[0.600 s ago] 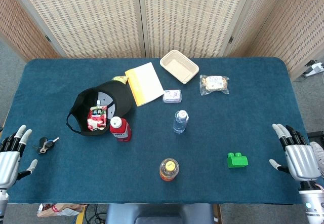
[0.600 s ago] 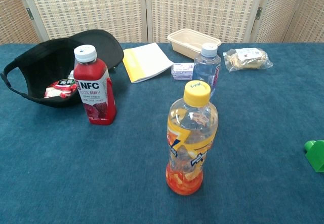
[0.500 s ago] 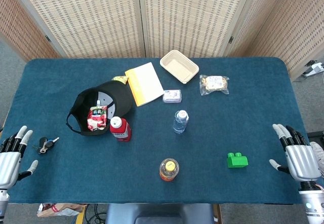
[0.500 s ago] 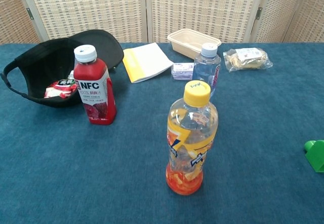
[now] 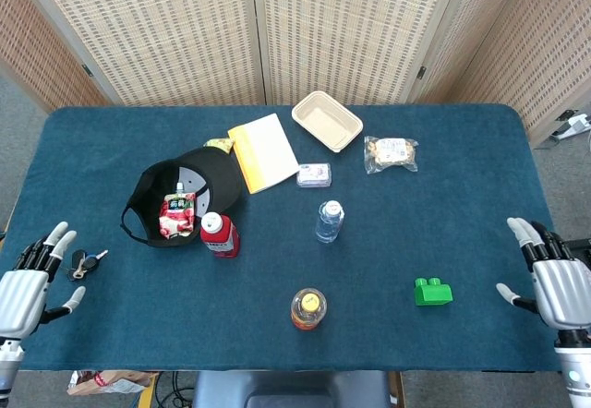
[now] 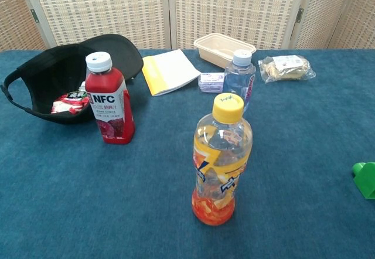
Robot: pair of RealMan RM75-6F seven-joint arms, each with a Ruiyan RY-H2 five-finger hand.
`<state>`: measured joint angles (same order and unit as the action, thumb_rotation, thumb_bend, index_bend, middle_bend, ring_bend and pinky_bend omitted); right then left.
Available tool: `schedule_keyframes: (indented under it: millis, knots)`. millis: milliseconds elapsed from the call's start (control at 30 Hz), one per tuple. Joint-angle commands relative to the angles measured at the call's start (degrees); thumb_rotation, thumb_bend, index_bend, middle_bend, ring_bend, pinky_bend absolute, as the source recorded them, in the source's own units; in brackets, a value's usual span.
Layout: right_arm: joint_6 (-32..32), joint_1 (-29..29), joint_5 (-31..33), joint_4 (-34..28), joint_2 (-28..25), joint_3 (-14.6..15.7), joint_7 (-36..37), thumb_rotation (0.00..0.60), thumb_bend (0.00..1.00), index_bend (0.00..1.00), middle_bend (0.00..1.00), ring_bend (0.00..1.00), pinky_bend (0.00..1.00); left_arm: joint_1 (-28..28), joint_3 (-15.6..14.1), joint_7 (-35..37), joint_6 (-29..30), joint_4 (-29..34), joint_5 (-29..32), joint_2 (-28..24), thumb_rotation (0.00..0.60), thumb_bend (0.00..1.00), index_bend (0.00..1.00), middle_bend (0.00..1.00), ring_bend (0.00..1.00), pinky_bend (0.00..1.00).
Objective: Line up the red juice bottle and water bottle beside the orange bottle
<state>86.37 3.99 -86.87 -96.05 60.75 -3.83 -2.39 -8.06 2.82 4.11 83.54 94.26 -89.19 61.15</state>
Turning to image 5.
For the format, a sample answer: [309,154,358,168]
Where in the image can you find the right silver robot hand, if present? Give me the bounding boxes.
[496,216,591,335]

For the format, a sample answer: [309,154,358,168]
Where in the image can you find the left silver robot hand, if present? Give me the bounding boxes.
[0,222,88,340]

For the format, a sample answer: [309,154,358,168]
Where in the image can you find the red bottle white cap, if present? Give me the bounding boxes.
[199,211,241,260]

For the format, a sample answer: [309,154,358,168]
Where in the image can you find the clear water bottle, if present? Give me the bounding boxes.
[315,199,346,245]

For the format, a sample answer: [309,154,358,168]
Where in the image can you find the dark robot base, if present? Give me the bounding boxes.
[191,370,393,408]

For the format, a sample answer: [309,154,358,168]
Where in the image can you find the black equipment edge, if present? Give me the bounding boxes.
[565,238,591,261]

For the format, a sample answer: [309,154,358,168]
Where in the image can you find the bunch of keys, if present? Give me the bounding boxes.
[64,248,110,282]

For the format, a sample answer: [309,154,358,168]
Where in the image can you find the green toy brick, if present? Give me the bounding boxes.
[414,277,454,307]

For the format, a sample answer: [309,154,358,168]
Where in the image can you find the blue felt tablecloth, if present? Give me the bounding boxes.
[0,104,576,372]

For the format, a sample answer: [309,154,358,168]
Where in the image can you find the white power strip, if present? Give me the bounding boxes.
[549,111,591,140]

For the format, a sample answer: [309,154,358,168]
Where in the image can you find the red jelly drink pouch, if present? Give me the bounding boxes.
[158,182,199,239]

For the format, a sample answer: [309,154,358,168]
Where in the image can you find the clear bag of snacks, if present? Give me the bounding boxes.
[363,135,420,175]

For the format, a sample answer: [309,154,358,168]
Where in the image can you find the black baseball cap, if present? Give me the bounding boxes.
[120,146,245,249]

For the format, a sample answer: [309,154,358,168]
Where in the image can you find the yellow green snack packet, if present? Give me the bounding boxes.
[203,137,235,154]

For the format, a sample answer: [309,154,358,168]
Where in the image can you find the orange drink bottle yellow cap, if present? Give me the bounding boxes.
[290,287,329,331]

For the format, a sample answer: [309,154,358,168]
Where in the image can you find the small tissue pack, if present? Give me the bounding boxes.
[295,162,333,189]

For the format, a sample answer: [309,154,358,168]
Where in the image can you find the yellow white notebook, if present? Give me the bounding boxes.
[227,113,301,196]

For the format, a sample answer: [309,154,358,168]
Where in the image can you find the beige paper food tray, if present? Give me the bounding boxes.
[291,90,365,154]

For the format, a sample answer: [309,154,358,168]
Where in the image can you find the woven folding screen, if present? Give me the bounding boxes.
[0,0,591,149]

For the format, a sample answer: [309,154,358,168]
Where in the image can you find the black floor cables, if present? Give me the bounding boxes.
[154,370,198,408]

